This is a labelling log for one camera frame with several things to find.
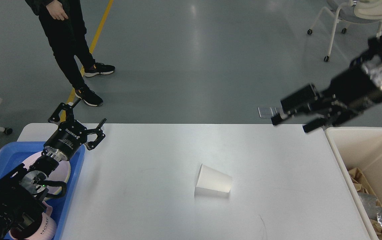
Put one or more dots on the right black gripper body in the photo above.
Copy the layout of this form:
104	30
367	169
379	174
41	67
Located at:
353	91

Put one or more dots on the brown paper ball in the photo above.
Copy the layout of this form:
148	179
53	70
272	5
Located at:
377	228

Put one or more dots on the paper bag in bin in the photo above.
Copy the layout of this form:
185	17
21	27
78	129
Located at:
360	183

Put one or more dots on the clear floor plate left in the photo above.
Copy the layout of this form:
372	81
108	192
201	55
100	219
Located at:
266	112

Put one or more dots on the pink mug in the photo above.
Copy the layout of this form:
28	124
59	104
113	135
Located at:
44	228

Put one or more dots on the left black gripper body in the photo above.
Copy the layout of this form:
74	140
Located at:
65	141

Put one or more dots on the person in dark sweater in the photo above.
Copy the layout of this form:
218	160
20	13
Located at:
67	41

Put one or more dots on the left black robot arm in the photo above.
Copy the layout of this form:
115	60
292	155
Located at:
23	190

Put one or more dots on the far white chair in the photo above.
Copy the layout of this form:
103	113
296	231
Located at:
351	12

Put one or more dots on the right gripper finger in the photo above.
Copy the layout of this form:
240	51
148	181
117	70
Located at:
306	100
322	121

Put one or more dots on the person's right hand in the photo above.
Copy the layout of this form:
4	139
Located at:
55	9

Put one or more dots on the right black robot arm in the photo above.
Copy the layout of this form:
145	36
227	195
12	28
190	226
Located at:
372	56

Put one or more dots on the blue plastic tray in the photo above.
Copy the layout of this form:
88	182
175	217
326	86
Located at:
12	154

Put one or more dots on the white paper cup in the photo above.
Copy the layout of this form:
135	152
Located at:
211	179

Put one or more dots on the beige plastic bin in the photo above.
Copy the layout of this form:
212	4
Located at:
359	147

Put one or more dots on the pink plate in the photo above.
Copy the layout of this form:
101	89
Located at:
61	173

